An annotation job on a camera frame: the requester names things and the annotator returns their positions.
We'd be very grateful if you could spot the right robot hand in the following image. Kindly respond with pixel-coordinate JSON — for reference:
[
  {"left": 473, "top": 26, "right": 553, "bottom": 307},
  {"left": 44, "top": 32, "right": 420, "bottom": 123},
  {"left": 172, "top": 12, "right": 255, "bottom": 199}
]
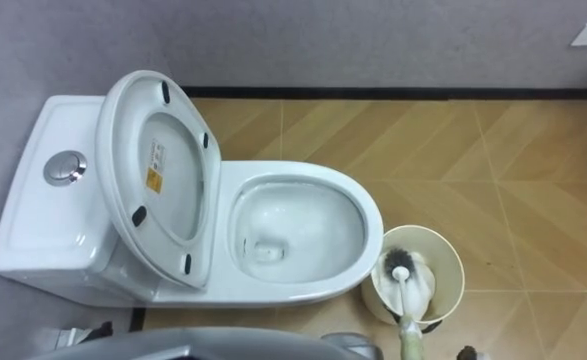
[{"left": 456, "top": 344, "right": 492, "bottom": 360}]

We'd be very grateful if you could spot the cream round bin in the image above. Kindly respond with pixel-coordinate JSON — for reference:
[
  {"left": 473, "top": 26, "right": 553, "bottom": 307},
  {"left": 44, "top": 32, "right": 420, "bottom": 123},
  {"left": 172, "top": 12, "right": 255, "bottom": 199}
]
[{"left": 361, "top": 224, "right": 466, "bottom": 334}]

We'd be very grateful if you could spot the white brush stand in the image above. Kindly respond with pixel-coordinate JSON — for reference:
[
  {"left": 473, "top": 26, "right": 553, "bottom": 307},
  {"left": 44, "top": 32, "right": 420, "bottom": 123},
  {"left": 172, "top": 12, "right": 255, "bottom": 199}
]
[{"left": 375, "top": 258, "right": 437, "bottom": 322}]

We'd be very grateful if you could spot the white black-bristle toilet brush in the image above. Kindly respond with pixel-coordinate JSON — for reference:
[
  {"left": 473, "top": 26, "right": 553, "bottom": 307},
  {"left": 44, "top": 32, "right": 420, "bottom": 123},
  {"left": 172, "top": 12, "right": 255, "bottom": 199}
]
[{"left": 381, "top": 247, "right": 427, "bottom": 360}]

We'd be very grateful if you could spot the white ceramic toilet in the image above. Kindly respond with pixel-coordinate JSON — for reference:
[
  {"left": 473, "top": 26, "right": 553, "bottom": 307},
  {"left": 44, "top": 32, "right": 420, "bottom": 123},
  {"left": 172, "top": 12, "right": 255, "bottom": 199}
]
[{"left": 0, "top": 94, "right": 385, "bottom": 309}]

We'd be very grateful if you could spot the white toilet seat lid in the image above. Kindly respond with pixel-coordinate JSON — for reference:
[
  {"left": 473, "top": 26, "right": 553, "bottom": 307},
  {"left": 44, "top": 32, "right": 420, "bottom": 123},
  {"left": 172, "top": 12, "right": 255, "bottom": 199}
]
[{"left": 95, "top": 69, "right": 223, "bottom": 291}]

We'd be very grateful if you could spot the robot body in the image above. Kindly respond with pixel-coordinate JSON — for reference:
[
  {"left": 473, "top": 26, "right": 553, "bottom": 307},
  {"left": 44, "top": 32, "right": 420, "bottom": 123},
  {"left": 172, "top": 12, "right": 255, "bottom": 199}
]
[{"left": 27, "top": 327, "right": 374, "bottom": 360}]

